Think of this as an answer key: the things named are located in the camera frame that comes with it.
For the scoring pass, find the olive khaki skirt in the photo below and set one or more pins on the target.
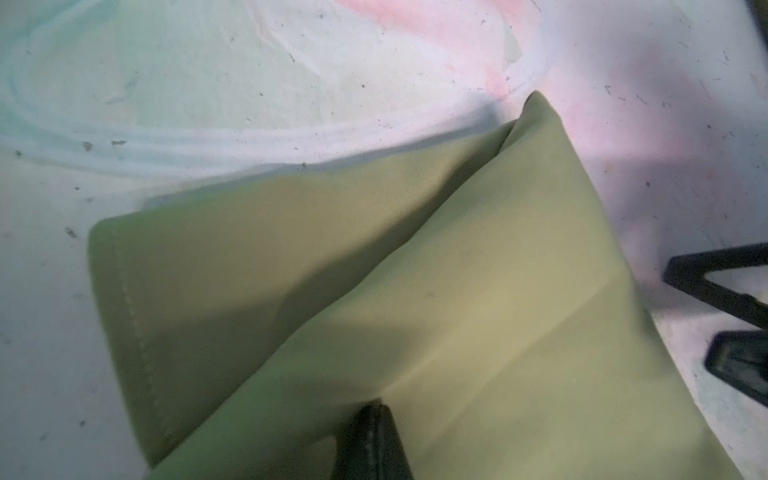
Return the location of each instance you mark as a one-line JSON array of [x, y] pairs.
[[475, 287]]

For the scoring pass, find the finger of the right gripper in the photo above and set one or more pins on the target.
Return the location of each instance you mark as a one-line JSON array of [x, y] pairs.
[[739, 359]]

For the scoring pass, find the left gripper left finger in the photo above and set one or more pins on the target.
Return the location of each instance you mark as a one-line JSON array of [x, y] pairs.
[[371, 448]]

